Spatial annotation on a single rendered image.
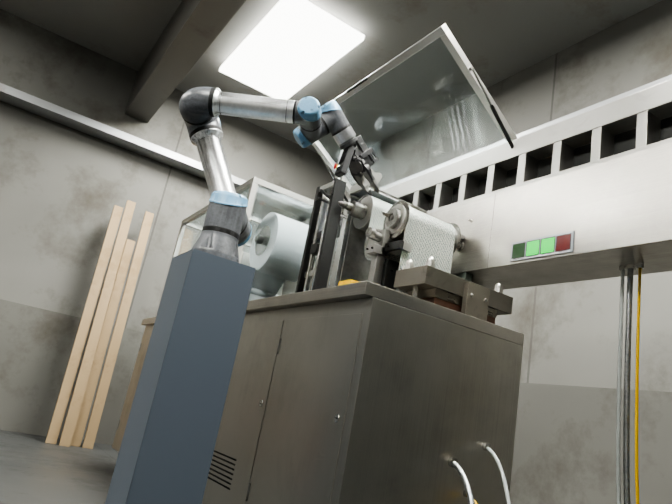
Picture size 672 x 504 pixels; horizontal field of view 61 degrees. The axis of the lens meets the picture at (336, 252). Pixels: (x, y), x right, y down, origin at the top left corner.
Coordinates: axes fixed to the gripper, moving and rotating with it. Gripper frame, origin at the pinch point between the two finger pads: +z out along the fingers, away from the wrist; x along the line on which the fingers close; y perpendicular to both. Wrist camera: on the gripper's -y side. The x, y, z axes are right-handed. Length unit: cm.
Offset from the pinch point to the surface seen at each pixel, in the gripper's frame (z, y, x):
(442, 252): 32.7, 7.6, -8.0
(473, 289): 41, -8, -30
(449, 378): 54, -37, -34
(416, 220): 16.8, 4.5, -8.0
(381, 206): 9.8, 12.9, 16.1
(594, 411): 157, 61, 15
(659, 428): 160, 58, -17
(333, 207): -0.1, -1.1, 25.3
